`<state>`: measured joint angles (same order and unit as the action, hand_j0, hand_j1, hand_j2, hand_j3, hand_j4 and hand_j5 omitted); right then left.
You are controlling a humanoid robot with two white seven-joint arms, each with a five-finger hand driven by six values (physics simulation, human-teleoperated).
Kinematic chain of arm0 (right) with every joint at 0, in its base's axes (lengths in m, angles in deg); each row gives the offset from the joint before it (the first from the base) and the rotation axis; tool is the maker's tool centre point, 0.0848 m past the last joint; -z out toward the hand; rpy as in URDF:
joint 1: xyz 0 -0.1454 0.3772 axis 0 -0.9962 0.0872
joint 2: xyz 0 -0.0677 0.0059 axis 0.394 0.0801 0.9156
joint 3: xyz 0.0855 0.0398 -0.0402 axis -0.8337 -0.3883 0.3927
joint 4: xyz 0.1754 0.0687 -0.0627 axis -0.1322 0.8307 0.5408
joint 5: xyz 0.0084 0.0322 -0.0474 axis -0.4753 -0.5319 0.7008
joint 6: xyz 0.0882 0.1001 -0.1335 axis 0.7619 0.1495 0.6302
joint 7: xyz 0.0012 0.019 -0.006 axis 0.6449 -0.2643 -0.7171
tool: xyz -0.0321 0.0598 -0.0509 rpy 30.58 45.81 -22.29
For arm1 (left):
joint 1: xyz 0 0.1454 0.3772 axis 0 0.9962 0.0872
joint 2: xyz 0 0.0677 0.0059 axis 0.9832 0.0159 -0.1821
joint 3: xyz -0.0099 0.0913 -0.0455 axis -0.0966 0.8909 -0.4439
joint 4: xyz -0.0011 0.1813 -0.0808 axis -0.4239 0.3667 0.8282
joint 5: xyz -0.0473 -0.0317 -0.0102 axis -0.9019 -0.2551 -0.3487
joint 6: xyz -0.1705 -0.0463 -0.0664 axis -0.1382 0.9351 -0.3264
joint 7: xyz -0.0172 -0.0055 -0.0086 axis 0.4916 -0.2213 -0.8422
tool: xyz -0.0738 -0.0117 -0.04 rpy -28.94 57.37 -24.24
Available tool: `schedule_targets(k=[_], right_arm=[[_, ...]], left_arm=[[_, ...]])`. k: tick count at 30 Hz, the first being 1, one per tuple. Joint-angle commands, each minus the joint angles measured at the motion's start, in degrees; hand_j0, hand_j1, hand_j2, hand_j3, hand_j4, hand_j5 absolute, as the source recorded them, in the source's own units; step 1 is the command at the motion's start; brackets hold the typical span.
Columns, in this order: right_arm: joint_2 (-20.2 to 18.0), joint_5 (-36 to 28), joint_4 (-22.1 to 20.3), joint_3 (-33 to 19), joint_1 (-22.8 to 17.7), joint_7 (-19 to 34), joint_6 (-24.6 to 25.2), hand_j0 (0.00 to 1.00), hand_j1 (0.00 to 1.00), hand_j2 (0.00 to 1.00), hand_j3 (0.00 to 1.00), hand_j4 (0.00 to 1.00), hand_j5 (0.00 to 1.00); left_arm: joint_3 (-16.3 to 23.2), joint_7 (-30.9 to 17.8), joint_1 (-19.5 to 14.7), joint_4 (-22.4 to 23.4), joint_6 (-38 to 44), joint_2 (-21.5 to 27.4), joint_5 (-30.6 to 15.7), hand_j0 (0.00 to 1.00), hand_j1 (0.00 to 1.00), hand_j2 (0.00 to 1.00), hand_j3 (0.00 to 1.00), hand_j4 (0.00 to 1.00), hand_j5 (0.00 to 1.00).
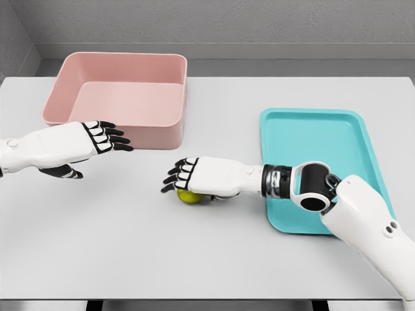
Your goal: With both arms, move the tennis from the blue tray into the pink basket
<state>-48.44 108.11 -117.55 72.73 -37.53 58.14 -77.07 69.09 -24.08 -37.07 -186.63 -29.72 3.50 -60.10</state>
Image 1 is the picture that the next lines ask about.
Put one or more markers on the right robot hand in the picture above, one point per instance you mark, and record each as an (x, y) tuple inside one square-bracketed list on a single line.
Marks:
[(210, 176)]

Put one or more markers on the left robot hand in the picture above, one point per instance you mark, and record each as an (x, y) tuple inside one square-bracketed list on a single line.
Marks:
[(61, 142)]

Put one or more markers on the yellow-green tennis ball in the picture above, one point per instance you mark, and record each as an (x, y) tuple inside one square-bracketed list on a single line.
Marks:
[(189, 197)]

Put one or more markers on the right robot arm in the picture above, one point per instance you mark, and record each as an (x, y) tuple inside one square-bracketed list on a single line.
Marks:
[(340, 207)]

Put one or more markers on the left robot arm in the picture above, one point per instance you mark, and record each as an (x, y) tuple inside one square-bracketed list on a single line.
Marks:
[(13, 152)]

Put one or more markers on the pink basket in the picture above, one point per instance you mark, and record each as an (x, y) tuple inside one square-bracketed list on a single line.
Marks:
[(129, 100)]

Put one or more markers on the blue tray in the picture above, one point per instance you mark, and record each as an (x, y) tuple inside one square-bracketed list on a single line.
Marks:
[(324, 142)]

